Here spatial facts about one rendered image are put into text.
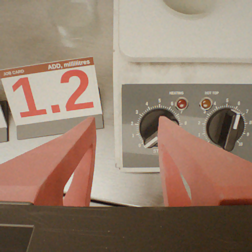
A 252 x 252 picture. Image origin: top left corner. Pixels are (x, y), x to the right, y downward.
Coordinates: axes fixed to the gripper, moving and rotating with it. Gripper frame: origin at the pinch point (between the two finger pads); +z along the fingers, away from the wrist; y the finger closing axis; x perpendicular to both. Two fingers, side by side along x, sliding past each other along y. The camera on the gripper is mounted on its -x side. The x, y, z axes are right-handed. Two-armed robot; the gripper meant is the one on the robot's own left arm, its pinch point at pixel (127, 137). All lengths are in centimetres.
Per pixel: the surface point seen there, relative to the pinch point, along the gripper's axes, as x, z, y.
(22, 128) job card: 7.4, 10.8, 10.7
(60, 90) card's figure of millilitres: 3.7, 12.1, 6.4
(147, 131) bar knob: 4.7, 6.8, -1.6
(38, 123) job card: 7.0, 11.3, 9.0
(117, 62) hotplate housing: 0.1, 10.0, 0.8
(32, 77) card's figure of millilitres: 2.3, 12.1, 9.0
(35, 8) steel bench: -2.0, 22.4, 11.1
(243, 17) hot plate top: -3.5, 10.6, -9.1
